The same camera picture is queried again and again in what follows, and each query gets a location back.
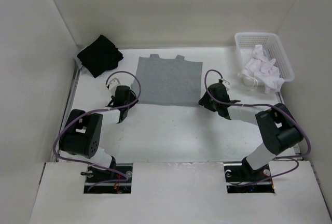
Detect grey tank top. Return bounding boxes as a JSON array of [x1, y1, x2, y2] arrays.
[[131, 54, 203, 107]]

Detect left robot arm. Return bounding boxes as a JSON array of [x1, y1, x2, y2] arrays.
[[56, 86, 138, 182]]

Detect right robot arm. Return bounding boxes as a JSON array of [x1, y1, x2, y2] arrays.
[[199, 82, 303, 180]]

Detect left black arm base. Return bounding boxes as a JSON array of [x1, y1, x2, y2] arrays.
[[81, 159, 133, 194]]

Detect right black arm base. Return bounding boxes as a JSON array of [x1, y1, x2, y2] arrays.
[[224, 160, 274, 193]]

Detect folded black tank top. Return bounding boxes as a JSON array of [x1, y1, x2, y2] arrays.
[[77, 35, 123, 78]]

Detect white tank top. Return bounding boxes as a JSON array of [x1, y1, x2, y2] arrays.
[[238, 45, 285, 94]]

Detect white plastic basket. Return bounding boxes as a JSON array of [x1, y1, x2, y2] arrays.
[[234, 32, 295, 82]]

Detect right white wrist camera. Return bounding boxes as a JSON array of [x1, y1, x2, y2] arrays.
[[221, 79, 231, 91]]

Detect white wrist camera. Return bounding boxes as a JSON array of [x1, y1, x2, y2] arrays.
[[106, 77, 121, 95], [221, 79, 231, 91]]

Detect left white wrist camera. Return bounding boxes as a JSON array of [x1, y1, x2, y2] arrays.
[[106, 77, 121, 95]]

